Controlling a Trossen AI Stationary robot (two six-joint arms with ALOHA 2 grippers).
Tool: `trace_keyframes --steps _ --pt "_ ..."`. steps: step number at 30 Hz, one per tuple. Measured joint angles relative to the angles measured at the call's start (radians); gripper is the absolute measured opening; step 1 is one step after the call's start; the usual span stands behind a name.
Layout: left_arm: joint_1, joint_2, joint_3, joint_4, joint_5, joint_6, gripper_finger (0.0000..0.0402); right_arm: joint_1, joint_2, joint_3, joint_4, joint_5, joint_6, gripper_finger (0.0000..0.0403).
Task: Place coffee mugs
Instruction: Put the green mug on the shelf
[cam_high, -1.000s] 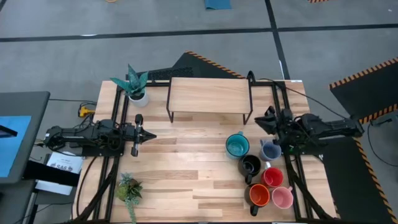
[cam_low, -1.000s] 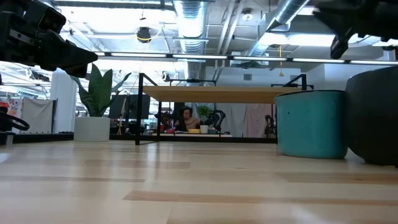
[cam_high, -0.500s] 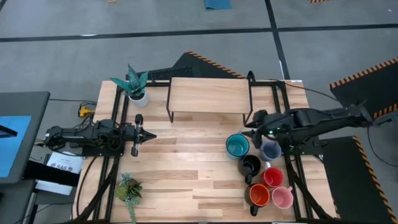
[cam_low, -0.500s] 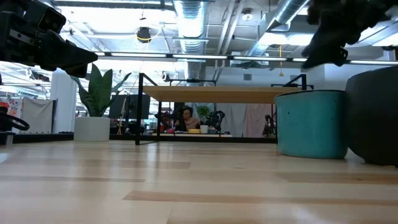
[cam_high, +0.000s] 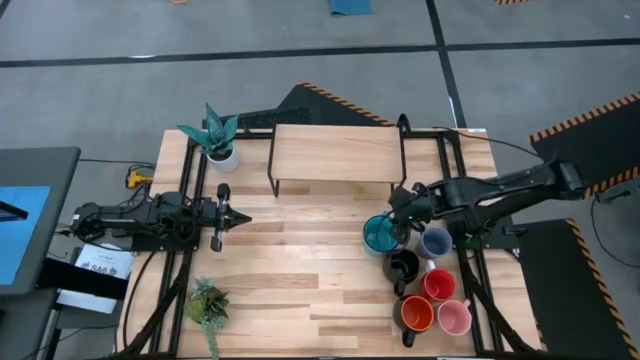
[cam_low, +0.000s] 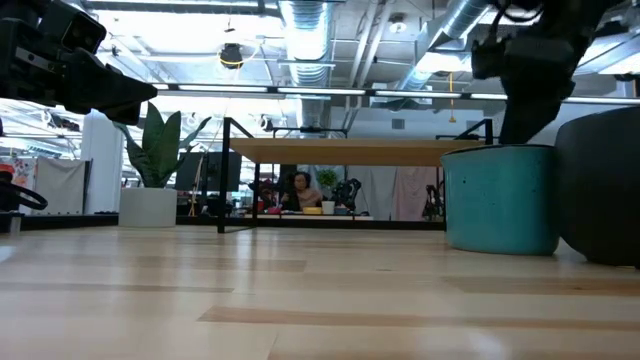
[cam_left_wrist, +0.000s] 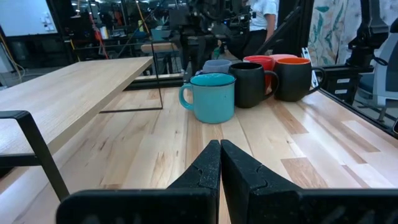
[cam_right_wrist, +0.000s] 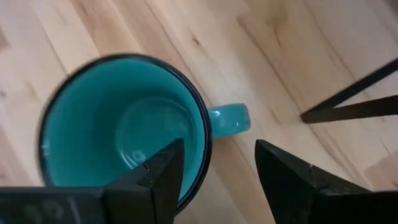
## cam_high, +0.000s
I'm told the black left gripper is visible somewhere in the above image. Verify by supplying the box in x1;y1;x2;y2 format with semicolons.
197;182;253;253

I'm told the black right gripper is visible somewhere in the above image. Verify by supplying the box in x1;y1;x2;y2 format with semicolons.
384;181;439;244

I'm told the teal glass mug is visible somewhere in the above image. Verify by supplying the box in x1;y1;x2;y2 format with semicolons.
362;213;403;257

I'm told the round black mug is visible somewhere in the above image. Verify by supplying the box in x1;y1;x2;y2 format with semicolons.
382;248;421;297

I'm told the grey-blue mug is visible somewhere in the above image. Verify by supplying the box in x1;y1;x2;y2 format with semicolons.
417;226;454;260

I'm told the red mug with white handle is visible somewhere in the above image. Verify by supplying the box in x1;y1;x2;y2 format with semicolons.
418;259;457;303

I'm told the pink faceted mug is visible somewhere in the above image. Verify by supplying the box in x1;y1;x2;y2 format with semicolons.
436;298;473;337

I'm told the snake plant in white pot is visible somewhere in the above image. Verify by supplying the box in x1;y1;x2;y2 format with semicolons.
176;102;240;174

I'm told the small green succulent plant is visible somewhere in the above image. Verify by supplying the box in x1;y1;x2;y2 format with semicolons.
184;277;231;360

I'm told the wooden shelf with black legs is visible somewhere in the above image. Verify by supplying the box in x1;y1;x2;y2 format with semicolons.
267;123;407;199

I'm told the yellow power plug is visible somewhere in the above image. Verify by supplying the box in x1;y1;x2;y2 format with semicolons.
124;169;154;190

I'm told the black hazard-striped floor mat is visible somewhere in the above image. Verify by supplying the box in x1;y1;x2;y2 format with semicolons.
529;92;640;199
202;81;396;131
517;218;640;360

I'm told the white printed paper sheet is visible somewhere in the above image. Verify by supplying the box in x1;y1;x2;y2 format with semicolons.
55;243;135;315

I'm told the grey monitor with blue screen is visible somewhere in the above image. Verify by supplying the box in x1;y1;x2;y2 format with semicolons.
0;146;81;297

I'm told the blue floor mat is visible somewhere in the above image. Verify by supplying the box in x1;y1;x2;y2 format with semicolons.
328;0;374;16

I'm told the black aluminium table frame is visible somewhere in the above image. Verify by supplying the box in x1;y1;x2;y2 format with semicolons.
117;127;541;359

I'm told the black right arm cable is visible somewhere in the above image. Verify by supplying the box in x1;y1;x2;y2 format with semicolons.
432;125;545;161

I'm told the black floor cable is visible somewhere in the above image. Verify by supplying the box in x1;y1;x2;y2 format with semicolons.
589;188;640;270

